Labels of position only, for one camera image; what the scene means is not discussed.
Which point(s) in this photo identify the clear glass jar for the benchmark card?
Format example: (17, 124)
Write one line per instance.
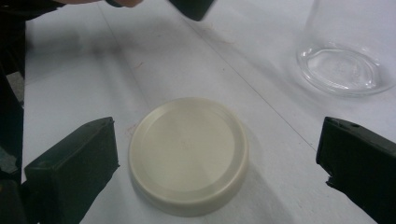
(342, 68)

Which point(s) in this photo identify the cream plastic jar lid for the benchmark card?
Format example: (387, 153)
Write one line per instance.
(186, 155)

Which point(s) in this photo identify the white table mat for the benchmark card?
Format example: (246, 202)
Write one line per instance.
(218, 62)

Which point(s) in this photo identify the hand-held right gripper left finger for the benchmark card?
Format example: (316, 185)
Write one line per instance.
(71, 169)

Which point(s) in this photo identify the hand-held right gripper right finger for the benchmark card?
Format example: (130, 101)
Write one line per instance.
(361, 165)

